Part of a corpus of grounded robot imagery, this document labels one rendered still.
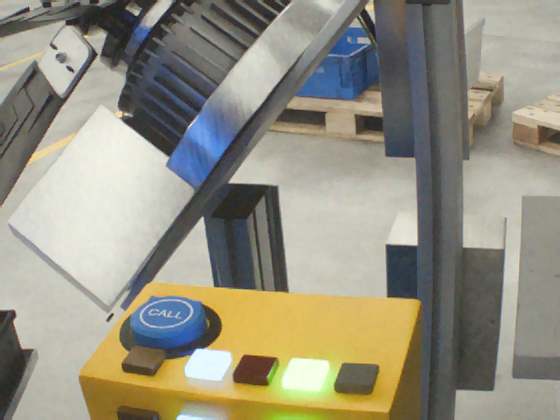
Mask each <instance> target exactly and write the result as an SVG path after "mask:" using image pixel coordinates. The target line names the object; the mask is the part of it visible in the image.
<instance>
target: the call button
mask: <svg viewBox="0 0 560 420"><path fill-rule="evenodd" d="M202 302H203V301H194V300H191V299H189V298H185V297H176V296H164V297H156V296H151V298H150V299H148V300H147V302H145V303H144V304H142V305H141V306H139V307H138V308H137V309H136V310H135V311H134V312H133V314H132V317H131V319H130V325H131V330H132V334H133V338H134V340H135V341H136V343H137V344H139V345H140V346H143V347H149V348H159V349H168V350H169V349H174V348H178V347H181V346H186V345H189V344H191V343H193V342H195V341H196V340H199V339H200V338H201V337H202V336H203V335H204V334H205V333H206V331H207V328H208V326H207V324H206V319H205V312H204V309H203V307H202V306H201V303H202Z"/></svg>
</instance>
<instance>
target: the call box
mask: <svg viewBox="0 0 560 420"><path fill-rule="evenodd" d="M151 296H156V297H164V296H176V297H185V298H189V299H191V300H194V301H203V302H202V303H201V306H202V307H203V309H204V312H205V319H206V324H207V326H208V328H207V331H206V333H205V334H204V335H203V336H202V337H201V338H200V339H199V340H196V341H195V342H193V343H191V344H189V345H186V346H181V347H178V348H174V349H169V350H168V349H164V350H165V354H166V358H165V360H164V363H163V364H162V365H161V366H160V368H159V369H158V372H156V374H155V375H154V376H153V377H150V376H148V375H140V374H131V373H124V371H123V369H122V367H121V363H122V362H123V360H124V359H125V357H126V356H127V355H128V353H129V352H130V350H131V349H132V348H133V346H135V345H139V344H137V343H136V341H135V340H134V338H133V334H132V330H131V325H130V319H131V317H132V314H133V312H134V311H135V310H136V309H137V308H138V307H139V306H141V305H142V304H144V303H145V302H147V300H148V299H150V298H151ZM107 335H108V336H107V337H105V338H104V339H103V342H102V343H101V344H100V345H99V346H98V348H97V349H96V350H95V351H94V353H93V355H92V356H90V358H89V360H88V361H87V362H86V363H85V365H84V366H83V367H82V369H81V370H80V371H79V373H78V374H79V379H78V380H79V384H80V387H81V391H82V394H83V398H84V401H85V405H86V408H87V410H88V412H89V415H90V419H91V420H118V417H117V414H116V411H117V409H118V408H119V406H120V405H123V406H126V407H134V408H142V409H149V410H152V411H156V412H157V413H158V414H159V419H160V420H176V419H178V417H179V416H180V415H186V416H190V417H194V418H202V419H209V420H420V412H421V405H420V396H421V378H422V363H421V361H422V341H423V307H422V305H421V303H420V300H417V299H413V298H411V299H399V298H385V297H381V298H372V297H358V296H343V295H341V296H328V295H315V294H300V293H285V292H271V291H256V290H241V289H227V288H213V287H203V286H198V285H184V284H170V283H156V282H151V283H148V284H146V286H145V287H144V288H143V289H142V292H141V293H139V294H138V296H137V297H136V298H135V301H134V302H133V303H132V304H130V306H129V308H128V309H127V310H126V312H125V313H124V314H123V316H122V317H121V318H120V319H119V320H118V323H116V324H115V326H114V327H113V328H112V330H111V331H110V332H109V333H108V334H107ZM198 349H201V350H212V351H223V352H228V353H229V354H230V359H231V361H230V362H231V363H230V365H229V366H228V368H227V370H226V371H225V373H224V374H223V376H222V377H221V379H220V380H219V381H217V380H207V379H198V378H194V377H189V376H186V375H185V366H186V365H187V364H188V362H189V361H190V359H191V357H192V355H193V354H194V352H195V351H196V350H198ZM243 354H252V355H261V356H275V357H278V359H279V367H278V369H277V371H276V373H275V375H274V377H273V379H272V381H271V383H270V384H269V385H268V386H262V385H253V384H243V383H236V382H234V380H233V372H234V371H235V368H236V366H237V364H238V363H239V361H240V359H241V357H242V356H243ZM294 358H295V359H306V360H317V361H328V365H329V370H328V372H327V375H326V378H325V380H324V382H323V385H322V387H321V389H320V390H318V391H317V390H299V389H289V388H285V387H284V386H283V380H282V379H283V377H284V375H285V374H286V371H287V369H288V367H289V366H290V364H291V361H292V359H294ZM344 362H347V363H357V362H358V363H368V364H376V365H377V364H378V366H379V375H378V378H377V381H376V384H375V388H374V390H373V393H372V394H362V393H360V394H353V393H344V392H335V391H334V387H333V383H334V381H335V378H336V376H337V374H338V373H339V370H340V368H341V366H342V363H344Z"/></svg>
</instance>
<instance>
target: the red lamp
mask: <svg viewBox="0 0 560 420"><path fill-rule="evenodd" d="M278 367H279V359H278V357H275V356H261V355H252V354H243V356H242V357H241V359H240V361H239V363H238V364H237V366H236V368H235V371H234V372H233V380H234V382H236V383H243V384H253V385H262V386H268V385H269V384H270V383H271V381H272V379H273V377H274V375H275V373H276V371H277V369H278Z"/></svg>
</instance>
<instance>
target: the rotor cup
mask: <svg viewBox="0 0 560 420"><path fill-rule="evenodd" d="M38 1H39V2H40V3H41V4H42V3H43V2H53V1H61V0H38ZM157 1H158V0H125V1H124V2H121V3H119V4H118V5H116V6H113V7H111V8H110V9H108V10H105V11H103V12H101V13H100V14H97V15H95V16H91V17H83V18H81V19H80V21H81V22H80V23H79V24H77V25H72V28H75V29H76V31H78V32H80V33H81V34H82V35H83V36H84V35H86V36H91V37H92V36H96V35H98V34H99V33H105V35H106V38H105V39H104V42H103V45H102V48H101V53H100V63H102V64H103V65H104V66H105V67H106V68H109V70H110V71H111V72H116V71H117V68H118V65H119V62H120V60H121V58H122V57H123V55H124V53H125V52H124V51H125V49H126V47H127V44H128V42H129V40H130V38H131V36H132V34H133V33H134V32H135V30H136V28H137V27H138V25H139V23H140V21H141V20H142V19H143V17H144V16H145V15H146V14H147V12H148V11H149V10H150V9H151V8H152V7H153V6H154V4H155V3H156V2H157Z"/></svg>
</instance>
